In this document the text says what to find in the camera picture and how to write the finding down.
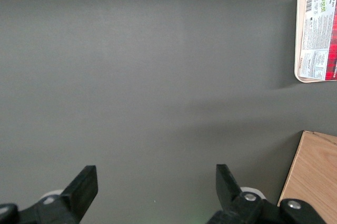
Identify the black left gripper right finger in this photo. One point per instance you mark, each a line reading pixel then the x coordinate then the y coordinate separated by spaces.
pixel 231 195

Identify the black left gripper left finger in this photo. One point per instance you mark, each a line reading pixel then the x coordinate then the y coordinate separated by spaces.
pixel 79 195

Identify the cream plastic tray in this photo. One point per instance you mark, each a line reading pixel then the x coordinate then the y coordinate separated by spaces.
pixel 299 37

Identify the light wooden board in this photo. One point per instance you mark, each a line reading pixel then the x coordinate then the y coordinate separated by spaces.
pixel 310 171

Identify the red tartan shortbread box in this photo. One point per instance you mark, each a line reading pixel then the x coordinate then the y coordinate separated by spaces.
pixel 319 37

